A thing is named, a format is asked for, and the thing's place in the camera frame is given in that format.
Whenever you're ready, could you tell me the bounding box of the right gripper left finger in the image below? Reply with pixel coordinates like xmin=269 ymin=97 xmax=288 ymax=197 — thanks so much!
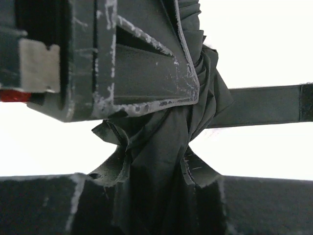
xmin=0 ymin=147 xmax=131 ymax=235

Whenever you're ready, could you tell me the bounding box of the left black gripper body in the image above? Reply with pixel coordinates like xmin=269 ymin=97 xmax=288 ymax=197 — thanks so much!
xmin=0 ymin=0 xmax=73 ymax=121

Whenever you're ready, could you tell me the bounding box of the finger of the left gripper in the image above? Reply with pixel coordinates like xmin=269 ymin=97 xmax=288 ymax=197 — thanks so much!
xmin=70 ymin=0 xmax=199 ymax=121

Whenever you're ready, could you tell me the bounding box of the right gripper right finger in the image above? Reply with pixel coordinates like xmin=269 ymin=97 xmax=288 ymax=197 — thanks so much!
xmin=180 ymin=149 xmax=313 ymax=235

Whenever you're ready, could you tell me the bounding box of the black folding umbrella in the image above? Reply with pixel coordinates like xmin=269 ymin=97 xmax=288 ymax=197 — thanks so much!
xmin=91 ymin=0 xmax=313 ymax=235

